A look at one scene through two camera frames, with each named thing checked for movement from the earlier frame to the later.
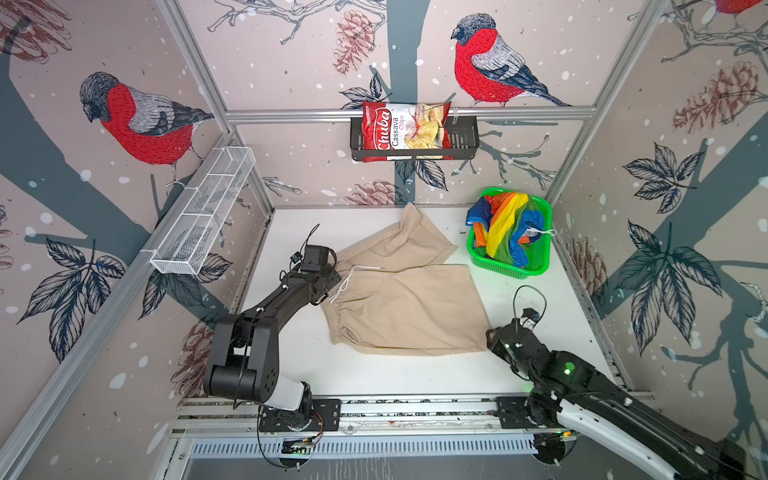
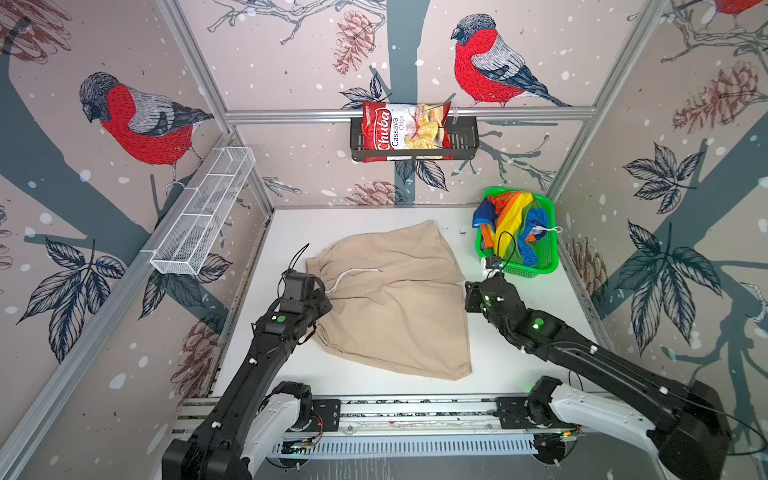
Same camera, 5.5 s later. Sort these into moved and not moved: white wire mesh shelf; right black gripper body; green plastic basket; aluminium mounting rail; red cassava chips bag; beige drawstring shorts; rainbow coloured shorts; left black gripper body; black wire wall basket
Moved: right black gripper body; beige drawstring shorts; left black gripper body; green plastic basket
Not moved: white wire mesh shelf; red cassava chips bag; black wire wall basket; rainbow coloured shorts; aluminium mounting rail
